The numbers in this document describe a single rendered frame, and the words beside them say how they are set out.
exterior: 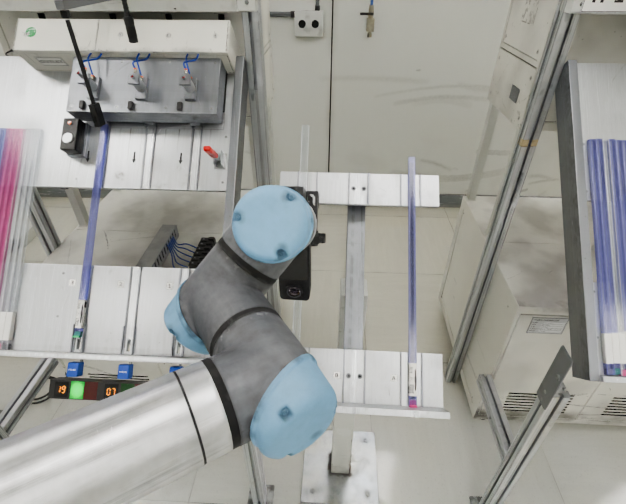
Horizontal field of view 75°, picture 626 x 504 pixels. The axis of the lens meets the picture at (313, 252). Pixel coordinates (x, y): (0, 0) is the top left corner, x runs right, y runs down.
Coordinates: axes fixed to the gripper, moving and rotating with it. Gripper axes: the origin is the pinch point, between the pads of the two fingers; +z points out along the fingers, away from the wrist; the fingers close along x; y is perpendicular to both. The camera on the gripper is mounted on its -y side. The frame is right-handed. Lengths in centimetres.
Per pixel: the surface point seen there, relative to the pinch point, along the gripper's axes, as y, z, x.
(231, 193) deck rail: 9.1, 17.7, 17.3
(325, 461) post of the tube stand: -78, 63, -6
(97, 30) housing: 45, 18, 49
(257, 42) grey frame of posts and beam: 45, 24, 14
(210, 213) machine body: 6, 79, 41
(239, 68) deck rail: 38.9, 24.1, 17.6
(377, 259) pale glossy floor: -14, 161, -31
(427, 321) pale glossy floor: -40, 122, -52
